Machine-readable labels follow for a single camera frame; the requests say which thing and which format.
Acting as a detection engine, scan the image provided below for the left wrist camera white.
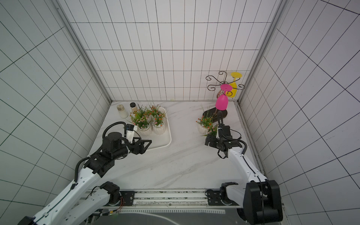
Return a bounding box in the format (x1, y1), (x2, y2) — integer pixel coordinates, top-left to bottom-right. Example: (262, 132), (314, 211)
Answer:
(126, 124), (138, 143)

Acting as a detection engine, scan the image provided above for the potted gypsophila red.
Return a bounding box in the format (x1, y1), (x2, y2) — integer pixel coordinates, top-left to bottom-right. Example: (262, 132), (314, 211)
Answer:
(138, 105), (152, 118)

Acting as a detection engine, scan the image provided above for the white-lid spice jar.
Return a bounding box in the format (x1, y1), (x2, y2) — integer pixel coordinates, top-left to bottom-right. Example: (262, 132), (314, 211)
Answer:
(117, 104), (128, 119)

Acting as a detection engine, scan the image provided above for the white storage tray box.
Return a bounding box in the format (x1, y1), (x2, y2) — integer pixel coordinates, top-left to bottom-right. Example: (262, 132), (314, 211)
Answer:
(139, 107), (172, 151)

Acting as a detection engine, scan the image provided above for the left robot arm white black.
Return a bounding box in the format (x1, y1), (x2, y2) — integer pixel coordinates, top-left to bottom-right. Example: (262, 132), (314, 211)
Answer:
(19, 121), (152, 225)

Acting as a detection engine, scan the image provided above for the yellow wine glass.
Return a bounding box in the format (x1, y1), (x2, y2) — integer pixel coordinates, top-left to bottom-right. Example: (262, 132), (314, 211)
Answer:
(227, 72), (242, 98)

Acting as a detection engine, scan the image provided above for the black metal glass rack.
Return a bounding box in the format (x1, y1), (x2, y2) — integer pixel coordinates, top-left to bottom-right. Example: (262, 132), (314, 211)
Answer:
(206, 71), (245, 122)

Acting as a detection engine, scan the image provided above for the black-lid spice jar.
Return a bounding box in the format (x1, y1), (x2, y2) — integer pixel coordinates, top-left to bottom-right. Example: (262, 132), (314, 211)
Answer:
(130, 102), (138, 113)

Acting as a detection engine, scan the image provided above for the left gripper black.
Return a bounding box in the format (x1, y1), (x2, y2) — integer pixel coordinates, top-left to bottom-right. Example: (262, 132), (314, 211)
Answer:
(113, 137), (152, 159)

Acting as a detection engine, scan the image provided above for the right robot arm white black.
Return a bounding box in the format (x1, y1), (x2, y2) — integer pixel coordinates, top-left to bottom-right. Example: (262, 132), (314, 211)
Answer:
(205, 124), (283, 225)

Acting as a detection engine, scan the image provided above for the potted gypsophila pink centre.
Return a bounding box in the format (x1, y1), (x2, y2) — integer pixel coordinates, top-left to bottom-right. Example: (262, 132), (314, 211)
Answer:
(130, 111), (152, 137)

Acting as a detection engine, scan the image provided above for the potted gypsophila red-orange front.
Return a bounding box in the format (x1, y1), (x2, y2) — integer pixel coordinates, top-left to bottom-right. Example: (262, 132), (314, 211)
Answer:
(149, 103), (165, 118)

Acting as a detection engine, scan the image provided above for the pink wine glass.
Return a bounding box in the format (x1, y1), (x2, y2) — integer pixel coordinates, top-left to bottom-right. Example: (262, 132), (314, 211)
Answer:
(215, 84), (233, 111)

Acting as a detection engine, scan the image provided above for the potted gypsophila small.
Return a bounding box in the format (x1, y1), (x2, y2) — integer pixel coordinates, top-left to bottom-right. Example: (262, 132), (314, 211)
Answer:
(152, 112), (166, 135)

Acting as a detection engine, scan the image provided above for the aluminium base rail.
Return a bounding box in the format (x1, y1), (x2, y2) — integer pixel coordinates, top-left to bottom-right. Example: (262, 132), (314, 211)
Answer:
(75, 189), (285, 210)

